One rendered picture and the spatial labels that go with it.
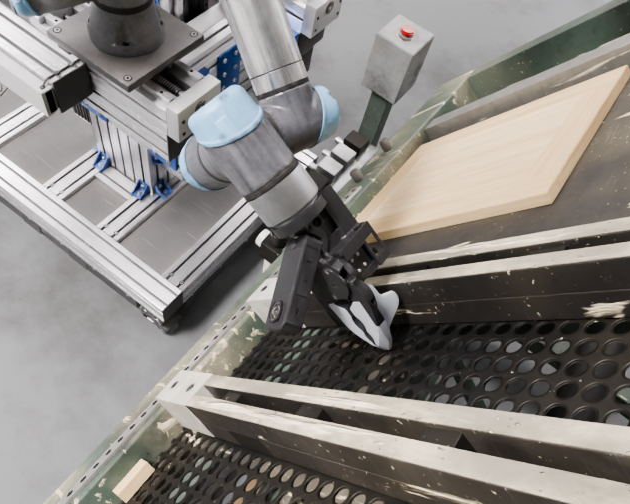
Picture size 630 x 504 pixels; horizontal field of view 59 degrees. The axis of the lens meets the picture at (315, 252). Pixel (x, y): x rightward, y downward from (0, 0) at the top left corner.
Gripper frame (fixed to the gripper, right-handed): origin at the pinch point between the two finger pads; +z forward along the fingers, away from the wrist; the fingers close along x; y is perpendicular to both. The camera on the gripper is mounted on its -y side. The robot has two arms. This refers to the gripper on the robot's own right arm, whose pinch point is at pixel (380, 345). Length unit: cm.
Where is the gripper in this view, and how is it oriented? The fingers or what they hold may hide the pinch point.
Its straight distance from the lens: 71.3
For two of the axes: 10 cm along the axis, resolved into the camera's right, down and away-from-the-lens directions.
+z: 5.8, 7.6, 2.9
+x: -5.7, 1.2, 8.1
